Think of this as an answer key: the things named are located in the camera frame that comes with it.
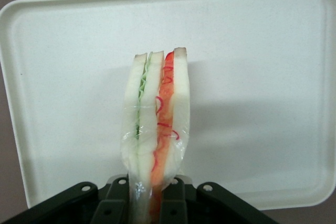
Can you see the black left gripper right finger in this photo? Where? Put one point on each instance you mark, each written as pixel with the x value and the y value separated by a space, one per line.
pixel 210 205

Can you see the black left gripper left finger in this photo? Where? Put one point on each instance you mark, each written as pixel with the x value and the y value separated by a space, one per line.
pixel 78 205

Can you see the triangle sandwich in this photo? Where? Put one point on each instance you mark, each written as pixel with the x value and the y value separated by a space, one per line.
pixel 147 129

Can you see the cream plastic tray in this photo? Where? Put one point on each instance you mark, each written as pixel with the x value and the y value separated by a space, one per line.
pixel 249 77

